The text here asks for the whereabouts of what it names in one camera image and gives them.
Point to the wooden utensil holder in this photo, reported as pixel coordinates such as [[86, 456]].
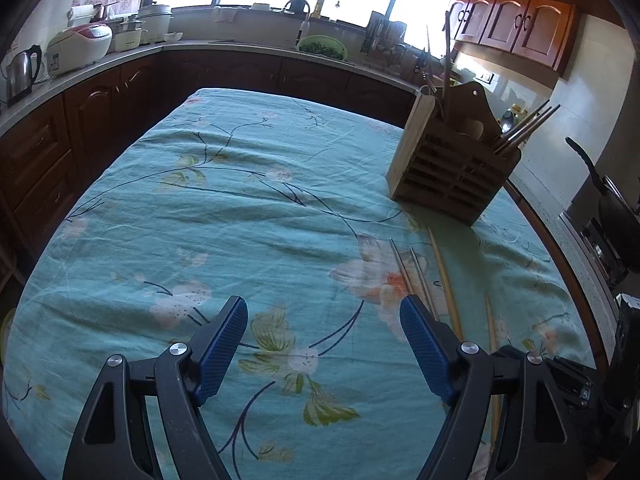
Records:
[[448, 158]]

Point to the white steamer pot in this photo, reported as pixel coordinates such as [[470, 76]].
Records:
[[126, 34]]

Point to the green colander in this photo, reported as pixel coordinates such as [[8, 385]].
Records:
[[324, 46]]

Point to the steel chopstick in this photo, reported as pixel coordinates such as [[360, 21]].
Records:
[[402, 268], [423, 282], [512, 140]]

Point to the brown wooden chopstick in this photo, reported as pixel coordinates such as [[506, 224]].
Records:
[[447, 69]]

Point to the kitchen faucet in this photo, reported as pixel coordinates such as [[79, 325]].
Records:
[[301, 9]]

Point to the dish rack with utensils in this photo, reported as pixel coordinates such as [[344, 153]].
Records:
[[384, 43]]

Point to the white rice cooker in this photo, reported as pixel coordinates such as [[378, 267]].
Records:
[[77, 47]]

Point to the teal floral tablecloth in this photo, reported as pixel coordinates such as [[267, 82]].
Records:
[[284, 203]]

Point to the black wok with lid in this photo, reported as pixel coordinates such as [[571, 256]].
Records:
[[619, 221]]

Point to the upper wooden cabinets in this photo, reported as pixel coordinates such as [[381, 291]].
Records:
[[541, 31]]

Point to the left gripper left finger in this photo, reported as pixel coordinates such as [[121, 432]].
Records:
[[113, 437]]

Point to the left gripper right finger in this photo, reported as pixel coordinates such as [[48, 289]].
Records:
[[462, 375]]

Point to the electric kettle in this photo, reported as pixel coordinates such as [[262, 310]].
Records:
[[22, 73]]

